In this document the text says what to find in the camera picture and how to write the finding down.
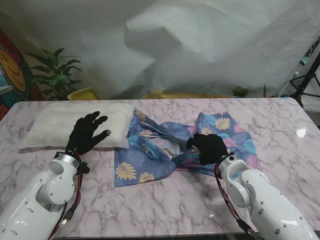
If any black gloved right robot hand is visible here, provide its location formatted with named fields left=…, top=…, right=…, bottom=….
left=185, top=132, right=229, bottom=166

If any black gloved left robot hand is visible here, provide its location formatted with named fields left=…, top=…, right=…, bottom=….
left=66, top=111, right=112, bottom=157

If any white pillow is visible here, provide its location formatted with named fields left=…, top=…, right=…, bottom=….
left=18, top=102, right=133, bottom=151

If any blue leaf print pillowcase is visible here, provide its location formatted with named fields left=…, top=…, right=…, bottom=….
left=113, top=107, right=263, bottom=188

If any yellow chair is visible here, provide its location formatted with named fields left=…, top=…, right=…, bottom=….
left=66, top=87, right=101, bottom=101

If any yellow bench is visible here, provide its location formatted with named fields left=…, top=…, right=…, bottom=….
left=147, top=90, right=233, bottom=100

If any thin brown stick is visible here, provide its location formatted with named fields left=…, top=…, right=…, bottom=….
left=203, top=81, right=218, bottom=97

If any small green plant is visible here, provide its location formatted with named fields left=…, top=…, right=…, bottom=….
left=231, top=85, right=252, bottom=98

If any large green potted plant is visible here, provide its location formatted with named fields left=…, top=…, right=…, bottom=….
left=23, top=47, right=83, bottom=101

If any colourful smiley mural board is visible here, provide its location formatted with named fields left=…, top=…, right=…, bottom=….
left=0, top=28, right=35, bottom=121

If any white backdrop sheet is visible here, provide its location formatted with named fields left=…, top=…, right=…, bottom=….
left=0, top=0, right=320, bottom=101

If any black tripod stand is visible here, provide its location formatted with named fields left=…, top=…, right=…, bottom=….
left=289, top=34, right=320, bottom=110

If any red black left arm cable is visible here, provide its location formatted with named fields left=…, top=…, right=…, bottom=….
left=48, top=153, right=91, bottom=240

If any red black arm cable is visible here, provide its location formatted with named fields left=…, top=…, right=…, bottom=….
left=48, top=153, right=91, bottom=240
left=214, top=159, right=261, bottom=238

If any red black right arm cable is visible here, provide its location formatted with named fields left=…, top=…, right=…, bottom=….
left=214, top=159, right=261, bottom=238

